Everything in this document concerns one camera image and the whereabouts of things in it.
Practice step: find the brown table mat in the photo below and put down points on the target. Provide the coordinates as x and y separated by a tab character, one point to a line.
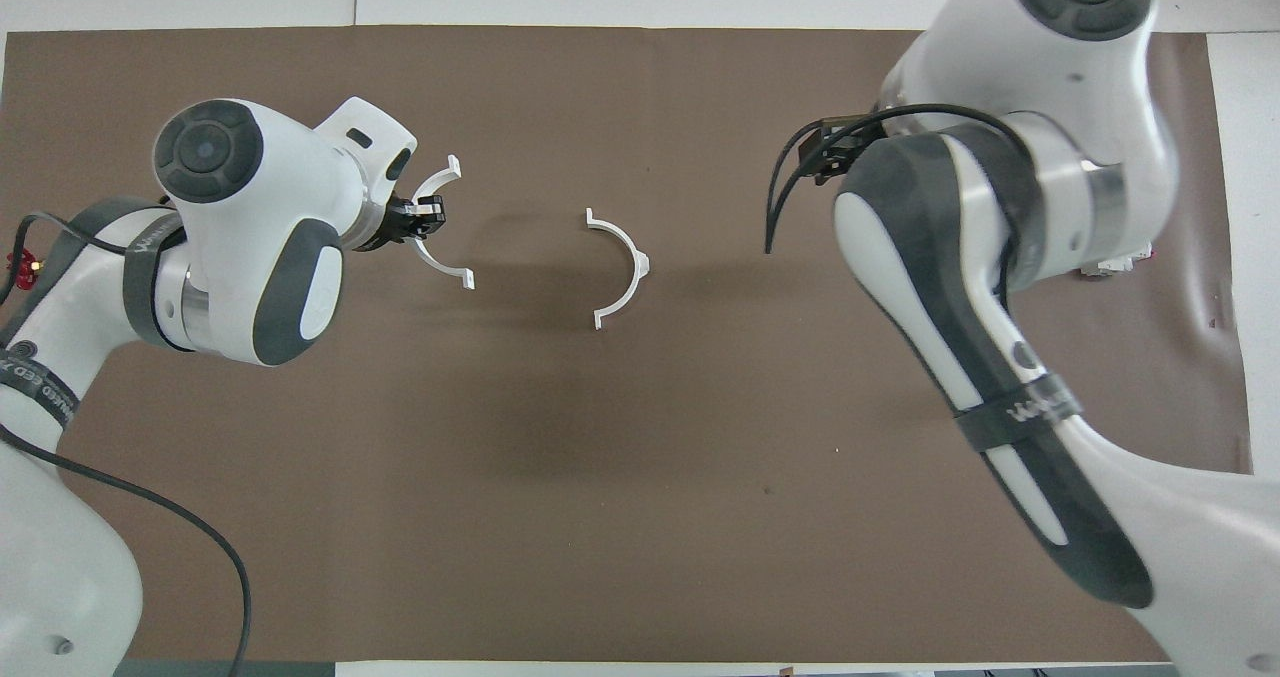
640	517

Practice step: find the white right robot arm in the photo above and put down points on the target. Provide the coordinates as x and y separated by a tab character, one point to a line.
1050	157

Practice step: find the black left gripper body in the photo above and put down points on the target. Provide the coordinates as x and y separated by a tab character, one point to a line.
385	225

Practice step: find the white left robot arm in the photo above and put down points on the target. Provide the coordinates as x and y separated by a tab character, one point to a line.
250	217

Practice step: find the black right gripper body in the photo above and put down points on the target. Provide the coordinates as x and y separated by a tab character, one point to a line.
840	152

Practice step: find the small white plastic part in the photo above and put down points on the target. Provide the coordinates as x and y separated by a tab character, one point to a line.
1110	267

